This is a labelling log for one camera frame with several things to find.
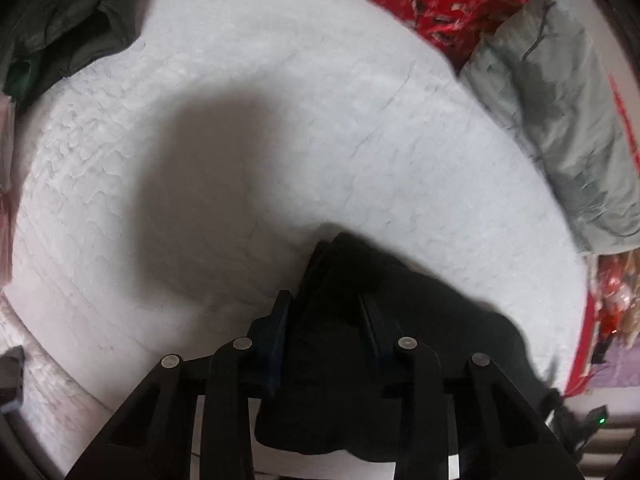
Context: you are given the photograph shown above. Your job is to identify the dark green jacket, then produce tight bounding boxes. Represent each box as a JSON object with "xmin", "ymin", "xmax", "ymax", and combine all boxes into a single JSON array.
[{"xmin": 0, "ymin": 0, "xmax": 146, "ymax": 106}]

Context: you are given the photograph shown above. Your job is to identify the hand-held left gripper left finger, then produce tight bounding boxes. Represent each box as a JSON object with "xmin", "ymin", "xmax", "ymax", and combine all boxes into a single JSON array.
[{"xmin": 65, "ymin": 291, "xmax": 294, "ymax": 480}]

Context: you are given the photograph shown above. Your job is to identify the teal cloth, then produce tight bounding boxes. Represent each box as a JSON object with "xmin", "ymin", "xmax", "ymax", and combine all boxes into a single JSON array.
[{"xmin": 4, "ymin": 57, "xmax": 38, "ymax": 103}]

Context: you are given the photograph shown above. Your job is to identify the black pants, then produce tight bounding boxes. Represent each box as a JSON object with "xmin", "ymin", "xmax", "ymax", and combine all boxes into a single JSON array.
[{"xmin": 255, "ymin": 232, "xmax": 561, "ymax": 461}]

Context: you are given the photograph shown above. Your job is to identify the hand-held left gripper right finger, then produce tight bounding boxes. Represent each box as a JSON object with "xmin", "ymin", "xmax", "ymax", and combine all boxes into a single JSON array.
[{"xmin": 359, "ymin": 297, "xmax": 586, "ymax": 480}]

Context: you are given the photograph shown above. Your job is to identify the pink cloth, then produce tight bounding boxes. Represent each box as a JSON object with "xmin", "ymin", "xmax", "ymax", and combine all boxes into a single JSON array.
[{"xmin": 0, "ymin": 95, "xmax": 18, "ymax": 286}]

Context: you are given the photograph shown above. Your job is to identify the white quilted blanket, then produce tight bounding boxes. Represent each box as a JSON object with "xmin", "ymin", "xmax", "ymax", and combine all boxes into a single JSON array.
[{"xmin": 10, "ymin": 0, "xmax": 591, "ymax": 480}]

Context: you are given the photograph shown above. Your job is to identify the grey floral pillow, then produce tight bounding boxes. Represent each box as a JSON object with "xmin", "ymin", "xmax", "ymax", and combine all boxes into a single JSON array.
[{"xmin": 457, "ymin": 0, "xmax": 640, "ymax": 256}]

